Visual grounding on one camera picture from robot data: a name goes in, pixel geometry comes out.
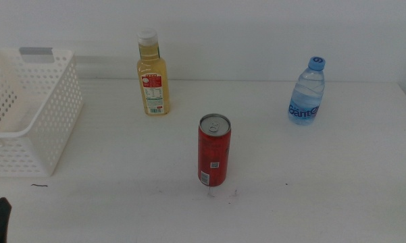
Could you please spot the yellow juice bottle white cap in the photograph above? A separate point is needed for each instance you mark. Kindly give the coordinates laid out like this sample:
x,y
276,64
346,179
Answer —
x,y
152,69

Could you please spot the red soda can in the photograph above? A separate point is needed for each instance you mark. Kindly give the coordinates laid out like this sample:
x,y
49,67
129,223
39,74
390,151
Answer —
x,y
214,152

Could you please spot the clear water bottle blue cap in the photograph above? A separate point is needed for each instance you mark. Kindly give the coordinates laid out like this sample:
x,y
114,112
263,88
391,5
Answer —
x,y
305,98

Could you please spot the small black thread scrap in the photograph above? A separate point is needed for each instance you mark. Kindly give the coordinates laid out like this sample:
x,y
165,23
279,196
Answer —
x,y
40,185

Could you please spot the white perforated plastic basket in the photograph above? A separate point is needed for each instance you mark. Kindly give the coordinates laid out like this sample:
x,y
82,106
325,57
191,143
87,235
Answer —
x,y
64,111

